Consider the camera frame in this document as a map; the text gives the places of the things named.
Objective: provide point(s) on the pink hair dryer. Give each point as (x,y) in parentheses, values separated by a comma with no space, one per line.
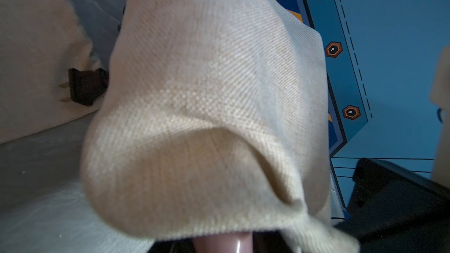
(224,243)

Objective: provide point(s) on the black hair dryer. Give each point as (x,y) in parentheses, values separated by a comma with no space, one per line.
(85,86)

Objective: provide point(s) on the beige printed drawstring pouch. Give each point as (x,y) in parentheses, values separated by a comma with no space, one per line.
(40,41)

